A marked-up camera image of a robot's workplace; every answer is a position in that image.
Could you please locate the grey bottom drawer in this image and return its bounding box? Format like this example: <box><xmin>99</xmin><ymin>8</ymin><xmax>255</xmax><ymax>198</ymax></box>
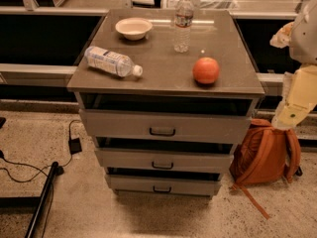
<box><xmin>105</xmin><ymin>175</ymin><xmax>221</xmax><ymax>196</ymax></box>

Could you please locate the grey drawer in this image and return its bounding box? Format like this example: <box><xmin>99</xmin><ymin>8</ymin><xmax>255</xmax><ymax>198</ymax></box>
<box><xmin>79</xmin><ymin>109</ymin><xmax>251</xmax><ymax>144</ymax></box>
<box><xmin>95</xmin><ymin>149</ymin><xmax>233</xmax><ymax>174</ymax></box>
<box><xmin>105</xmin><ymin>175</ymin><xmax>221</xmax><ymax>196</ymax></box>

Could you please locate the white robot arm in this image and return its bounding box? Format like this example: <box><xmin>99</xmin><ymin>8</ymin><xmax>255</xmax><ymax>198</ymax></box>
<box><xmin>269</xmin><ymin>0</ymin><xmax>317</xmax><ymax>129</ymax></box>

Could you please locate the grey drawer cabinet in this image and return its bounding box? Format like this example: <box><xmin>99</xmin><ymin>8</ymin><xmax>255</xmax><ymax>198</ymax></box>
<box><xmin>66</xmin><ymin>7</ymin><xmax>266</xmax><ymax>196</ymax></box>

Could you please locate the grey top drawer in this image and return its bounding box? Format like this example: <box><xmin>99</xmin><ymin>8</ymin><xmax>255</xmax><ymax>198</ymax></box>
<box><xmin>79</xmin><ymin>109</ymin><xmax>251</xmax><ymax>144</ymax></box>

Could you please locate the grey middle drawer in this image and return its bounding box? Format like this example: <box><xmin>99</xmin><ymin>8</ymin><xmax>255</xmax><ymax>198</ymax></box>
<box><xmin>95</xmin><ymin>149</ymin><xmax>233</xmax><ymax>174</ymax></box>

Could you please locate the red apple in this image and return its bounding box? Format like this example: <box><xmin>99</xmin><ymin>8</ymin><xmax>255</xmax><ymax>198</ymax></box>
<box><xmin>192</xmin><ymin>58</ymin><xmax>220</xmax><ymax>84</ymax></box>

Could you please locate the lying clear water bottle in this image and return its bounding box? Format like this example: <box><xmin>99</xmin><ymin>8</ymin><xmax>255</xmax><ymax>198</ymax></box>
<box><xmin>84</xmin><ymin>47</ymin><xmax>143</xmax><ymax>77</ymax></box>

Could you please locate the white paper bowl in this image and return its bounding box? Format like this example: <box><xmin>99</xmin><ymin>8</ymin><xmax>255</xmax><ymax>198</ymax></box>
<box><xmin>115</xmin><ymin>18</ymin><xmax>153</xmax><ymax>41</ymax></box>

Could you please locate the black power adapter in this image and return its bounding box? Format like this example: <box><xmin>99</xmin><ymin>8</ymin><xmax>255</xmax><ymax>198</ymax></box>
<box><xmin>68</xmin><ymin>138</ymin><xmax>82</xmax><ymax>155</ymax></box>

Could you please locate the upright clear water bottle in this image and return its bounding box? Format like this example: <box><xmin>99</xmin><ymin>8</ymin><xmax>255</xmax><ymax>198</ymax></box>
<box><xmin>173</xmin><ymin>0</ymin><xmax>194</xmax><ymax>53</ymax></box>

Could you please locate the orange backpack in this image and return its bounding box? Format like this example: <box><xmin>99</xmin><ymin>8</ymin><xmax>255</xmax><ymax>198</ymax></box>
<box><xmin>230</xmin><ymin>119</ymin><xmax>302</xmax><ymax>219</ymax></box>

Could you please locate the black stand leg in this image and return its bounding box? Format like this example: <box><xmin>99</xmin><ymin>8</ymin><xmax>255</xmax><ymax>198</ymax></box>
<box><xmin>0</xmin><ymin>162</ymin><xmax>62</xmax><ymax>238</ymax></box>

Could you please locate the black cable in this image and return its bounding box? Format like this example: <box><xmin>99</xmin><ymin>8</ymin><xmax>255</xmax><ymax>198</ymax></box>
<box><xmin>0</xmin><ymin>118</ymin><xmax>82</xmax><ymax>184</ymax></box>

